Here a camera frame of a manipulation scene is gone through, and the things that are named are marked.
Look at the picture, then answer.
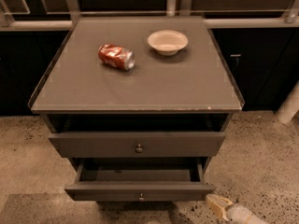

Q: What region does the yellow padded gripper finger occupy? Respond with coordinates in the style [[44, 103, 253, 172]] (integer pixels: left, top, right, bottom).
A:
[[206, 194, 234, 221]]

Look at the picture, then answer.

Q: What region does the grey drawer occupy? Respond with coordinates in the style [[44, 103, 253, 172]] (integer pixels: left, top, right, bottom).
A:
[[49, 132, 225, 158], [65, 158, 215, 202]]

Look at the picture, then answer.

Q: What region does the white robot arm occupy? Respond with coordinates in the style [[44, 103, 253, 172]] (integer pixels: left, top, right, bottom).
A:
[[206, 194, 268, 224]]

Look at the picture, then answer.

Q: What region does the grey drawer cabinet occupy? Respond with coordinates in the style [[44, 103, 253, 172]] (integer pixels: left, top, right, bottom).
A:
[[27, 15, 246, 173]]

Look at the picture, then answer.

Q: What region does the white paper bowl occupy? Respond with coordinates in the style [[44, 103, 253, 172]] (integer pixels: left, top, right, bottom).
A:
[[148, 30, 189, 56]]

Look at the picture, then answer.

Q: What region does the crushed red soda can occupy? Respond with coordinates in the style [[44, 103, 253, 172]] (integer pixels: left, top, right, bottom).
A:
[[98, 44, 135, 71]]

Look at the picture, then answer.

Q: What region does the white post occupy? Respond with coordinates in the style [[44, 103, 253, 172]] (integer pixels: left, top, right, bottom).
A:
[[276, 81, 299, 124]]

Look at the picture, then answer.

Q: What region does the metal railing frame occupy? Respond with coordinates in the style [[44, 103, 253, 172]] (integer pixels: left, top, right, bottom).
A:
[[1, 0, 299, 31]]

